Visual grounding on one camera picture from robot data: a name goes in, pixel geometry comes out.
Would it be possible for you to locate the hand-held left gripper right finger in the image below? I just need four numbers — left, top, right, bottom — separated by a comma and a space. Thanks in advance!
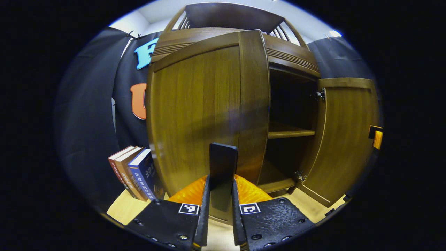
231, 174, 317, 251

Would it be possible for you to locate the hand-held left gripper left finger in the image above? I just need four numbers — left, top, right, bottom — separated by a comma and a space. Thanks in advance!
125, 175, 210, 251

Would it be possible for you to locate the wooden cabinet door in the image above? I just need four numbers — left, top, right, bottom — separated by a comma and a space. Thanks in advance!
296, 77, 381, 208
146, 30, 271, 225

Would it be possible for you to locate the black door handle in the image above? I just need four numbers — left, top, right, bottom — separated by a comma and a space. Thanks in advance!
209, 142, 239, 222

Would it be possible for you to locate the wooden double-door shoe cabinet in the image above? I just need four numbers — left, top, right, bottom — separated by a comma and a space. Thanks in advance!
146, 3, 381, 225

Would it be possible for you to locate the dark blue book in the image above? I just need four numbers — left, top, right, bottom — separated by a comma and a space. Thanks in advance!
127, 149, 165, 201

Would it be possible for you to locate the brown book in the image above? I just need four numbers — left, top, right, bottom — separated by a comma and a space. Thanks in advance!
114, 147, 148, 202

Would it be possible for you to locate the wooden inner shelf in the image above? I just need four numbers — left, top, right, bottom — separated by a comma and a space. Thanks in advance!
267, 122, 316, 139

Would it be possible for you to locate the black backdrop cloth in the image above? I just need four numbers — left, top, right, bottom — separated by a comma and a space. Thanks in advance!
54, 27, 375, 210

